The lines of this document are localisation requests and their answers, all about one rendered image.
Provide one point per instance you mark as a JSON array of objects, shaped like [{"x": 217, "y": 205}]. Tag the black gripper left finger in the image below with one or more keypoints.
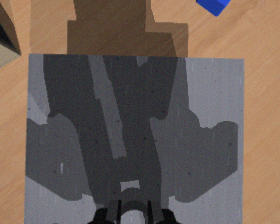
[{"x": 112, "y": 214}]

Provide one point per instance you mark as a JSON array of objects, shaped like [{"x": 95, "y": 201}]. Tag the blue block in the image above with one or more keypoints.
[{"x": 215, "y": 7}]

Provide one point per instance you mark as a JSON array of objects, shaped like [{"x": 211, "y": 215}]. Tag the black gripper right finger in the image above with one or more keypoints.
[{"x": 156, "y": 215}]

